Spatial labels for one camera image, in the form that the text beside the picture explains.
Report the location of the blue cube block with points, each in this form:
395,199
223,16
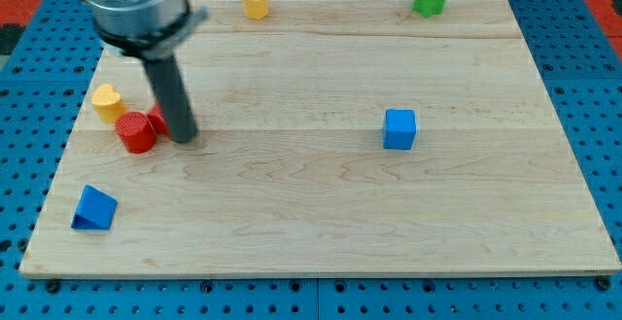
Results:
399,129

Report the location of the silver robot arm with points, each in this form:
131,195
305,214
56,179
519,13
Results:
147,29

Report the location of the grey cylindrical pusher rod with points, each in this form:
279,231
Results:
171,96

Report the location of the wooden board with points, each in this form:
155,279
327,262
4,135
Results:
288,177

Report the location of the yellow hexagon block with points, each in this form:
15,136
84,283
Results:
256,9

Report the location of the red cylinder block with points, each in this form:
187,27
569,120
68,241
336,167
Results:
135,132

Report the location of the red block behind rod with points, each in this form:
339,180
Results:
157,120

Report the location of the blue triangle block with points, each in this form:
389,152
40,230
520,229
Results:
95,210

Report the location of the yellow heart block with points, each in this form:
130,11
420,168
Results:
108,104

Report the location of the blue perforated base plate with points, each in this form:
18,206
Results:
43,86

